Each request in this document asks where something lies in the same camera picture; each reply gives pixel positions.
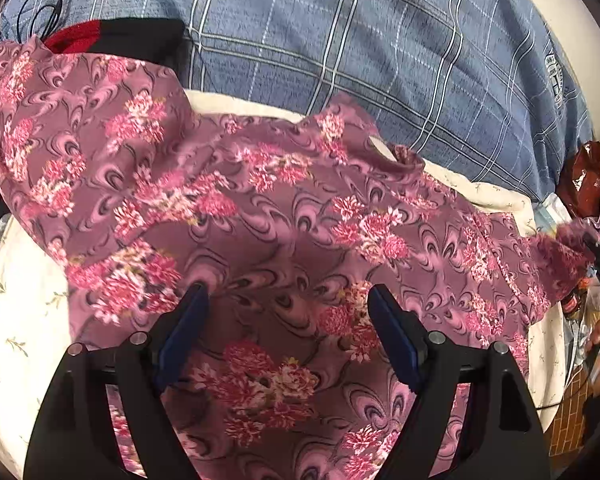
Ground purple floral cloth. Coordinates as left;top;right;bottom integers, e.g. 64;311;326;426
0;39;591;479

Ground dark red plastic bag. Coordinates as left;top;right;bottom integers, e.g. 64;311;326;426
556;141;600;218

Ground blue plaid quilt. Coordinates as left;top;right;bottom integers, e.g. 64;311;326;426
0;0;593;200

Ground black and red garment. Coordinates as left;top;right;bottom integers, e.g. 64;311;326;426
44;18;185;70

